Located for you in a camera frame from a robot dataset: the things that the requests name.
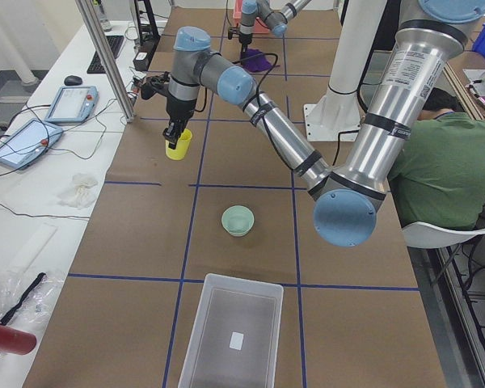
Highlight far teach pendant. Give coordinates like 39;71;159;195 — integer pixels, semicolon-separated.
44;86;99;125

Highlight white chair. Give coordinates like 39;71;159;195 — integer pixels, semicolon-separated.
402;221;485;249

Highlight black strap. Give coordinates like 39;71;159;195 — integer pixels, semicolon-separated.
0;272;47;326

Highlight green bowl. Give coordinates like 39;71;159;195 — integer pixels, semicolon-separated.
221;205;255;237

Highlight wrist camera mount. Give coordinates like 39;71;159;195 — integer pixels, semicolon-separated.
140;72;171;100

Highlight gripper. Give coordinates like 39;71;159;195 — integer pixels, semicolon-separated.
162;94;196;149
238;24;252;44

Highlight yellow plastic cup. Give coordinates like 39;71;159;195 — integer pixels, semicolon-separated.
165;129;193;161

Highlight black box device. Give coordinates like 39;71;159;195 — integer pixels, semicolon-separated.
133;41;158;72

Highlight teach pendant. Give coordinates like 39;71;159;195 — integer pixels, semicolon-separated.
44;86;99;125
0;119;63;170

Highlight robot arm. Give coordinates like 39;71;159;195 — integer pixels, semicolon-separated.
163;1;485;247
163;1;306;147

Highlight near teach pendant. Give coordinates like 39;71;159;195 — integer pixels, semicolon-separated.
0;119;63;170

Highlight person in green shirt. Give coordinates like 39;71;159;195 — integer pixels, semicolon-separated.
388;88;485;230

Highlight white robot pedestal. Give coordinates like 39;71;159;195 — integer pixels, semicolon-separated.
304;0;387;141

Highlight black keyboard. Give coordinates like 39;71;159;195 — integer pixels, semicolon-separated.
86;35;125;74

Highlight clear plastic bin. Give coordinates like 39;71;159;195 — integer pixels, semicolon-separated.
178;273;284;387

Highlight purple cloth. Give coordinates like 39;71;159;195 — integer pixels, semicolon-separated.
240;48;272;73

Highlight red cylinder bottle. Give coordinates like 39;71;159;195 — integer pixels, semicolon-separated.
0;325;37;355

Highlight white crumpled tissue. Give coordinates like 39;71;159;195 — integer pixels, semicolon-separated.
57;173;98;209

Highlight clear plastic bag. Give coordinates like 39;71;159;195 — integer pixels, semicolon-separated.
0;269;65;326

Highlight black computer mouse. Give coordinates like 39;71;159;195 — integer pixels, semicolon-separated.
64;75;83;86

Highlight pink plastic tray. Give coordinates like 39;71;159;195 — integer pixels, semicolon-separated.
232;0;269;35

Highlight aluminium frame post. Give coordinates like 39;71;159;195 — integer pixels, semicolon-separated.
75;0;134;123

